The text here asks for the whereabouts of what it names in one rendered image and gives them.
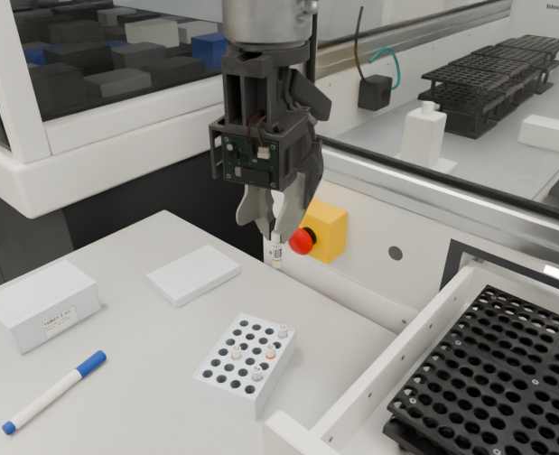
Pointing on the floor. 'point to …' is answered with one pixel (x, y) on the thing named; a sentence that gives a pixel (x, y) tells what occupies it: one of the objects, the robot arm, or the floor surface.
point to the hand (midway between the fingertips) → (279, 227)
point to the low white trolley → (163, 356)
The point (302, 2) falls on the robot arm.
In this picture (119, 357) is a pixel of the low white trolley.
